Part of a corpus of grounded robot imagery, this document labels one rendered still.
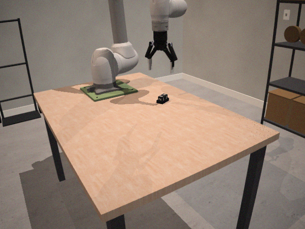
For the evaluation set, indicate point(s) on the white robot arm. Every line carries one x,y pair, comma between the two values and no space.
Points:
108,63

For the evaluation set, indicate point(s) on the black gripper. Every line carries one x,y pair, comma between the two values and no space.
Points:
160,43

